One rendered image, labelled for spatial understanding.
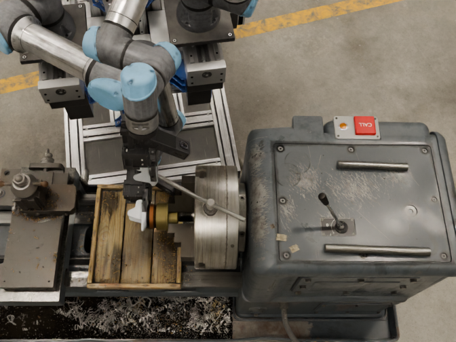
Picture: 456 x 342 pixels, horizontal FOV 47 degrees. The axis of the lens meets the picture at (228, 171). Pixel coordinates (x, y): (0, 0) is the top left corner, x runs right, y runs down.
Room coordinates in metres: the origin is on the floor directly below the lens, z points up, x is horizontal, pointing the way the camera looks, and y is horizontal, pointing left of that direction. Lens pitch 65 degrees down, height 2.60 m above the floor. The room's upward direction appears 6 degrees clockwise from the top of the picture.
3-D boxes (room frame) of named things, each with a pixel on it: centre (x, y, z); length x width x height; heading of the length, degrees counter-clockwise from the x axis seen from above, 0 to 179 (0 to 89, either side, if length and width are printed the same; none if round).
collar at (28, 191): (0.56, 0.60, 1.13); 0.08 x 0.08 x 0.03
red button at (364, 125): (0.81, -0.39, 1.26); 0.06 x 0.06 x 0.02; 6
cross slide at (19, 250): (0.50, 0.60, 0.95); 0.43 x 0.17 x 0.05; 6
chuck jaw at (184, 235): (0.44, 0.10, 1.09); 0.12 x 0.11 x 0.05; 6
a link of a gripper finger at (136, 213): (0.52, 0.26, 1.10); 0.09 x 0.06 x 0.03; 5
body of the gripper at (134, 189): (0.62, 0.27, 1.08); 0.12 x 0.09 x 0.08; 5
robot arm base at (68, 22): (1.11, 0.64, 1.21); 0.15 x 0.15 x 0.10
